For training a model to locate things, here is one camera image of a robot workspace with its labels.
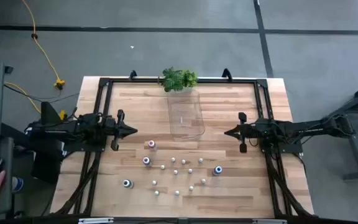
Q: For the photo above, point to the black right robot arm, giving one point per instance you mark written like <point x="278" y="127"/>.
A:
<point x="309" y="128"/>

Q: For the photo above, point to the green artificial plant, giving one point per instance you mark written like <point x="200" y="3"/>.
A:
<point x="172" y="81"/>

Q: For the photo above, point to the black desk bracket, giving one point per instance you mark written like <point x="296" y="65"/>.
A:
<point x="8" y="69"/>

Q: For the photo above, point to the purple food colouring bottle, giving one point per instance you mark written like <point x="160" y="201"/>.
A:
<point x="146" y="160"/>

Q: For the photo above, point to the blue white cup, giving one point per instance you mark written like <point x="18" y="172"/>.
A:
<point x="18" y="184"/>

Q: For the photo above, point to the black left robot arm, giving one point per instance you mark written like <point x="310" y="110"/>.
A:
<point x="57" y="130"/>

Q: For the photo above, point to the silver metal bracket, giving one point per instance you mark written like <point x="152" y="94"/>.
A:
<point x="269" y="221"/>
<point x="95" y="220"/>

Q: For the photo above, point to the red food colouring bottle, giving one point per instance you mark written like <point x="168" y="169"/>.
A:
<point x="151" y="144"/>

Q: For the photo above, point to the black clamp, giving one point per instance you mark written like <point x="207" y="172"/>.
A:
<point x="132" y="75"/>
<point x="227" y="74"/>

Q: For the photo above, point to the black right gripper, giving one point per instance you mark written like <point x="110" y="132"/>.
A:
<point x="253" y="130"/>

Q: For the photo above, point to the blue food colouring bottle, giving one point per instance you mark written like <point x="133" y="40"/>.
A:
<point x="217" y="170"/>

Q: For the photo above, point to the dark metal cart frame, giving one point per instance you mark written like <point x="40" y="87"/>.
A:
<point x="356" y="155"/>

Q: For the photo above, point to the black support stand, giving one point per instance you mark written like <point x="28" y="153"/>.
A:
<point x="45" y="168"/>

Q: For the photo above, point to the yellow power plug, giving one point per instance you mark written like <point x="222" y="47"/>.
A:
<point x="62" y="115"/>
<point x="59" y="83"/>

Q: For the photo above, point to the clear plastic tray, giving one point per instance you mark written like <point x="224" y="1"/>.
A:
<point x="186" y="124"/>

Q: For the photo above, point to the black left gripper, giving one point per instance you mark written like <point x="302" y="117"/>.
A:
<point x="110" y="130"/>

